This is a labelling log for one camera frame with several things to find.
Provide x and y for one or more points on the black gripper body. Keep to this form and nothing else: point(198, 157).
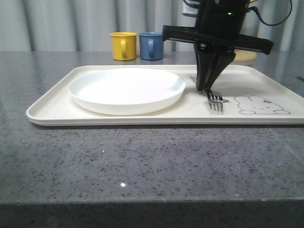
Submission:
point(219, 22)

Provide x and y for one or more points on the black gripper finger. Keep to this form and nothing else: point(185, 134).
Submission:
point(222, 58)
point(206, 57)

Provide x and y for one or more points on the silver metal fork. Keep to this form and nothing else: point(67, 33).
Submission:
point(209, 100)

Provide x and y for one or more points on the white round plate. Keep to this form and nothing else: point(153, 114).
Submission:
point(127, 91)

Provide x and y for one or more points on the wooden mug tree stand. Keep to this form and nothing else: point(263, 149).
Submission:
point(243, 55)

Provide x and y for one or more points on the cream rabbit serving tray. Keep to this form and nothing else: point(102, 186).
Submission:
point(250, 97)

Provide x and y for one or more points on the blue mug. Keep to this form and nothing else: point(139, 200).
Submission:
point(151, 45)

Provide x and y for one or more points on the yellow mug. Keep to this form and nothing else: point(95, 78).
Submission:
point(124, 45)

